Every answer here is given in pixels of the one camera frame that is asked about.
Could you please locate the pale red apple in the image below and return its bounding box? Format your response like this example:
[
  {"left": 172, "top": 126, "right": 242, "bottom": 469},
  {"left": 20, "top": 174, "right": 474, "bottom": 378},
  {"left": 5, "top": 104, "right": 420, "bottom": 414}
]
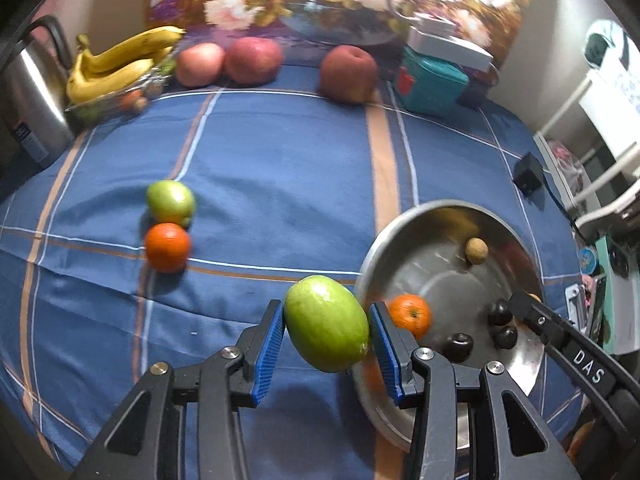
[{"left": 175, "top": 42, "right": 226, "bottom": 88}]

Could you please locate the dark red apple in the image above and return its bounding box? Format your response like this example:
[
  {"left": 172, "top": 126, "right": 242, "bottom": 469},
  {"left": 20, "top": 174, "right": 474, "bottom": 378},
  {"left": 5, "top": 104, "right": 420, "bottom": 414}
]
[
  {"left": 223, "top": 36, "right": 285, "bottom": 85},
  {"left": 320, "top": 45, "right": 378, "bottom": 106}
]

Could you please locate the teal plastic box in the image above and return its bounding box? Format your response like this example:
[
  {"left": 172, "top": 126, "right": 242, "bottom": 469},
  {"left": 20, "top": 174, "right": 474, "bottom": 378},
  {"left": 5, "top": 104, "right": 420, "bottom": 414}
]
[{"left": 396, "top": 45, "right": 471, "bottom": 116}]

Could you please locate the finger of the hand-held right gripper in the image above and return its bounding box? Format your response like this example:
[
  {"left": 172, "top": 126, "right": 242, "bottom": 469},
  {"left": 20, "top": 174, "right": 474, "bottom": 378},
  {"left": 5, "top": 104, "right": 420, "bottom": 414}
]
[{"left": 508, "top": 290, "right": 571, "bottom": 348}]

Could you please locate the dark adapter cable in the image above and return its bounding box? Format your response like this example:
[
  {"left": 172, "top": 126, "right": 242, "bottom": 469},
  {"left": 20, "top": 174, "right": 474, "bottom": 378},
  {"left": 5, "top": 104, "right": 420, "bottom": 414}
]
[{"left": 540, "top": 170, "right": 588, "bottom": 241}]

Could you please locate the stainless steel bowl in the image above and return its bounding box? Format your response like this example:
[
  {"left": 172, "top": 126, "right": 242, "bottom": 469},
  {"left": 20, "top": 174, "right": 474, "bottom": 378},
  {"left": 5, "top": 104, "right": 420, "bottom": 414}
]
[{"left": 352, "top": 199, "right": 546, "bottom": 453}]

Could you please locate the white chair frame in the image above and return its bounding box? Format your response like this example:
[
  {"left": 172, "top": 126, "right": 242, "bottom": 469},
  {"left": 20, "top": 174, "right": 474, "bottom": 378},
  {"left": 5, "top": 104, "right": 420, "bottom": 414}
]
[{"left": 532, "top": 20, "right": 640, "bottom": 231}]

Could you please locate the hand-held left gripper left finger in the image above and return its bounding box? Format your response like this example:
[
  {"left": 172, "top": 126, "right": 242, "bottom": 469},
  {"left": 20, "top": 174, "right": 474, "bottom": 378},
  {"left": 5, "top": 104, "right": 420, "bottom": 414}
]
[{"left": 70, "top": 299, "right": 287, "bottom": 480}]

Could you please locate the yellow banana bunch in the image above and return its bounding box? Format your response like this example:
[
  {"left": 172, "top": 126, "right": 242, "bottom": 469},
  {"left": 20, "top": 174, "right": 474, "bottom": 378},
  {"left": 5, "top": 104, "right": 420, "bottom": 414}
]
[{"left": 66, "top": 25, "right": 186, "bottom": 106}]

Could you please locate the dark plum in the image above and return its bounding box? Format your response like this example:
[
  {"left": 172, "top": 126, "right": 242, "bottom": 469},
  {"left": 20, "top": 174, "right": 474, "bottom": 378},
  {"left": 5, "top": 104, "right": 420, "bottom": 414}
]
[
  {"left": 445, "top": 332, "right": 475, "bottom": 363},
  {"left": 487, "top": 298, "right": 513, "bottom": 327},
  {"left": 492, "top": 325, "right": 519, "bottom": 350}
]

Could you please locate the stainless steel kettle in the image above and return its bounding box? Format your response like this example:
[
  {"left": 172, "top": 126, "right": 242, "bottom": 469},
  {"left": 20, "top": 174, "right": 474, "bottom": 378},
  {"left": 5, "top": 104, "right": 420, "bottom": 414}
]
[{"left": 0, "top": 15, "right": 76, "bottom": 171}]

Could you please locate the blue plaid tablecloth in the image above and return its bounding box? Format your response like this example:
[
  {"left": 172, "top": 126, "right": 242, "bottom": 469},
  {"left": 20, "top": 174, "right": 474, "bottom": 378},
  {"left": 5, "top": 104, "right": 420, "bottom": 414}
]
[{"left": 0, "top": 67, "right": 588, "bottom": 480}]

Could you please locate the small green mango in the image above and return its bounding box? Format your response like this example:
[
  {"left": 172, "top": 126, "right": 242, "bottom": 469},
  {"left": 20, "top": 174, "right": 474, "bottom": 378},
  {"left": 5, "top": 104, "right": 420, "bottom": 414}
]
[{"left": 146, "top": 180, "right": 197, "bottom": 228}]

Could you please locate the black power adapter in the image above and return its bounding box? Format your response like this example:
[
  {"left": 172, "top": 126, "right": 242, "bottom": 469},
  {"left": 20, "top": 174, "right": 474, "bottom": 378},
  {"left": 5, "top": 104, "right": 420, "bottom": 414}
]
[{"left": 512, "top": 152, "right": 545, "bottom": 195}]

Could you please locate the orange mandarin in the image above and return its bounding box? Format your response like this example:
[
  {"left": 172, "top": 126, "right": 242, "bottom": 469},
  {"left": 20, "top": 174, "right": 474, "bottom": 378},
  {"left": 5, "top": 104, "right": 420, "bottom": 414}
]
[
  {"left": 145, "top": 222, "right": 192, "bottom": 274},
  {"left": 387, "top": 294, "right": 432, "bottom": 341}
]

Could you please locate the white lamp base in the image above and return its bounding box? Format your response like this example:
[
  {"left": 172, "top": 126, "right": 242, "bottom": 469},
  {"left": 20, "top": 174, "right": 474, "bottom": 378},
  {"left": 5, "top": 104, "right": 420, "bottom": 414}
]
[{"left": 407, "top": 12, "right": 496, "bottom": 73}]

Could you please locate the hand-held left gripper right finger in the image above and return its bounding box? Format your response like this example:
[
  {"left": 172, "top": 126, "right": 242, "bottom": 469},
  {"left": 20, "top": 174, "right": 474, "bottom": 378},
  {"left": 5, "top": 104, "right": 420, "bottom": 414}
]
[{"left": 368, "top": 301, "right": 583, "bottom": 480}]

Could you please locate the clear glass container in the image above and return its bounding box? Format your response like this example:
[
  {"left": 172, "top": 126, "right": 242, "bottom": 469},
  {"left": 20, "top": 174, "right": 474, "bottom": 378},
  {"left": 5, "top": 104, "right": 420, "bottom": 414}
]
[{"left": 65, "top": 57, "right": 177, "bottom": 128}]

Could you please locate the large green mango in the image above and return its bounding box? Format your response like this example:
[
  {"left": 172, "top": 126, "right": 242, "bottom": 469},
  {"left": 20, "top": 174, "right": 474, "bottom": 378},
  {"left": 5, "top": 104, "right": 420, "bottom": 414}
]
[{"left": 283, "top": 275, "right": 371, "bottom": 373}]

